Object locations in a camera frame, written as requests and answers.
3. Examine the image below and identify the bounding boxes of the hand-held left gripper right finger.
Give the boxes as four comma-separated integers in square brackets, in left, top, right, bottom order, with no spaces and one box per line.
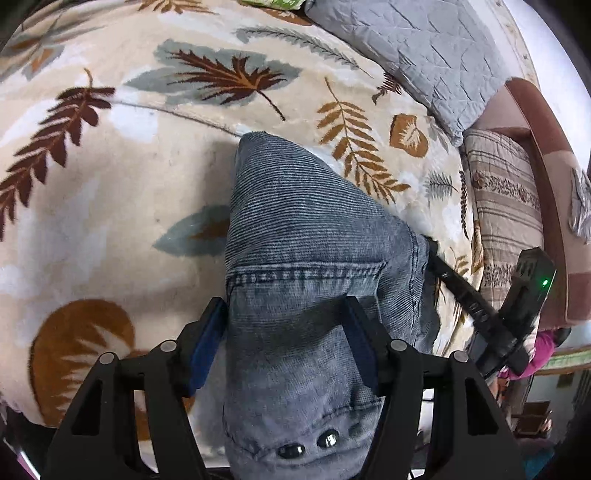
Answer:
[344,296,527,480]

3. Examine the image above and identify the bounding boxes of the green patterned quilt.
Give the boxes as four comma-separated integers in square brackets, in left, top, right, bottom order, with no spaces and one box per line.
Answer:
[240,0,308,10]

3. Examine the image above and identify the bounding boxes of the leaf print blanket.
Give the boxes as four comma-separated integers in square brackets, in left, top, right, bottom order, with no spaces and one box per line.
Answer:
[0,0,485,467]

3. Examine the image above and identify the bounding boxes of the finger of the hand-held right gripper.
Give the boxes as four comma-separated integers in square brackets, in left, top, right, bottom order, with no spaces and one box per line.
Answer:
[422,235,500,334]

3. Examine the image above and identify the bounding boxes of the grey-blue denim jeans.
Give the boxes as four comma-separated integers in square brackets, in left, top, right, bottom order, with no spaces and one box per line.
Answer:
[222,131,439,480]

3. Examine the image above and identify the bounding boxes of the beige striped pillow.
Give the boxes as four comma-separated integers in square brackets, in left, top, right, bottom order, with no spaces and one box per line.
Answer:
[462,128,543,305]

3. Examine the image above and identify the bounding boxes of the silver headboard ornament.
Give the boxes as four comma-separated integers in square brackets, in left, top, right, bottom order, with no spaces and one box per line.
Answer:
[568,167,591,244]

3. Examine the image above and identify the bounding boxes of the grey quilted pillow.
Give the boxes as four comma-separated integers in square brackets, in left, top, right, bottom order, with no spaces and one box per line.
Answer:
[302,0,509,147]

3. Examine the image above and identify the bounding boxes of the person's right forearm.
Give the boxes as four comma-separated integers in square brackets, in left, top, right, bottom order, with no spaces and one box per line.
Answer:
[499,330,560,381]

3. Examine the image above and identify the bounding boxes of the brown bed headboard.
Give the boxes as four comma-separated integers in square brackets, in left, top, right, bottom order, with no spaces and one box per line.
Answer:
[471,76,591,329]

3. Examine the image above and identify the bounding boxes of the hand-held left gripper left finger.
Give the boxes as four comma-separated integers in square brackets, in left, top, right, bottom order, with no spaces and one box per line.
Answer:
[41,296,228,480]

